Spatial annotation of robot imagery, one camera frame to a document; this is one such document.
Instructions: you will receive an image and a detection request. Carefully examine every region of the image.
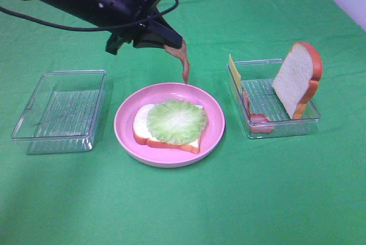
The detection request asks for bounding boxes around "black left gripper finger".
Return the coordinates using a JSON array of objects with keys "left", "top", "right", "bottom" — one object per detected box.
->
[{"left": 133, "top": 18, "right": 182, "bottom": 49}]

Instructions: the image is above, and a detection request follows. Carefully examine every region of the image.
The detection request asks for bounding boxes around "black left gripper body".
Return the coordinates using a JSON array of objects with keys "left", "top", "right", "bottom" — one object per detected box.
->
[{"left": 98, "top": 0, "right": 163, "bottom": 55}]

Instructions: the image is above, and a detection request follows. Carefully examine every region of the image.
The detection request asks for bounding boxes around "toy bacon strip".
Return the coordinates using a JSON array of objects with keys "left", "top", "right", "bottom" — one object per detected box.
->
[
  {"left": 241, "top": 86, "right": 275, "bottom": 134},
  {"left": 164, "top": 39, "right": 190, "bottom": 85}
]

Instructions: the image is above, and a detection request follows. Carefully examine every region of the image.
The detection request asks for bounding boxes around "yellow toy cheese slice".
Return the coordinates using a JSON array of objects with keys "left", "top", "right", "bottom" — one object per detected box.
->
[{"left": 229, "top": 54, "right": 242, "bottom": 93}]

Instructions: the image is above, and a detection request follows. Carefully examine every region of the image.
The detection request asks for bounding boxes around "green toy lettuce leaf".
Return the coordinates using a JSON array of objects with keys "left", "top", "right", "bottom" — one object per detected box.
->
[{"left": 147, "top": 98, "right": 208, "bottom": 145}]

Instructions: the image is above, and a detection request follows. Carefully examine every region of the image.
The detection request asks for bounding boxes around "toy bread slice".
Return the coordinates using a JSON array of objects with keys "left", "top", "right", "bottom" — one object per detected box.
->
[
  {"left": 272, "top": 42, "right": 323, "bottom": 119},
  {"left": 133, "top": 103, "right": 202, "bottom": 154}
]

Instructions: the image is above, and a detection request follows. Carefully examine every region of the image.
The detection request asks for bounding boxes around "clear left plastic tray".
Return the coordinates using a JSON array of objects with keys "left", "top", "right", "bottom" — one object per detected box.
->
[{"left": 11, "top": 70, "right": 107, "bottom": 155}]

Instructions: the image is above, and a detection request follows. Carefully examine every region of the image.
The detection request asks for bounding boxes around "clear plastic tray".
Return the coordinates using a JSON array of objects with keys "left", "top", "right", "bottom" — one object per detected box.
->
[
  {"left": 227, "top": 58, "right": 320, "bottom": 139},
  {"left": 11, "top": 70, "right": 107, "bottom": 155}
]

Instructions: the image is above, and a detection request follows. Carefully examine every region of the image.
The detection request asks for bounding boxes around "pink round plate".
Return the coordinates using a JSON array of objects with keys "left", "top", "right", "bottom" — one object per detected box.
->
[{"left": 114, "top": 82, "right": 225, "bottom": 168}]

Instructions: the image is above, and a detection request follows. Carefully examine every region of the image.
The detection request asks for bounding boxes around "clear right plastic tray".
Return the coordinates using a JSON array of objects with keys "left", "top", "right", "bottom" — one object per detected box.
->
[{"left": 227, "top": 58, "right": 320, "bottom": 139}]

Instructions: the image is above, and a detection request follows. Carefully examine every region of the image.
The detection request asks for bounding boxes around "green tablecloth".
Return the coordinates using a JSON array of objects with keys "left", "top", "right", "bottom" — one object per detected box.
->
[{"left": 1, "top": 0, "right": 365, "bottom": 244}]

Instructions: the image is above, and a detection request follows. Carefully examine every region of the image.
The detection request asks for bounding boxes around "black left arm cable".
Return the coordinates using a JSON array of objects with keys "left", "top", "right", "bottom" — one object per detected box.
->
[{"left": 0, "top": 0, "right": 180, "bottom": 32}]

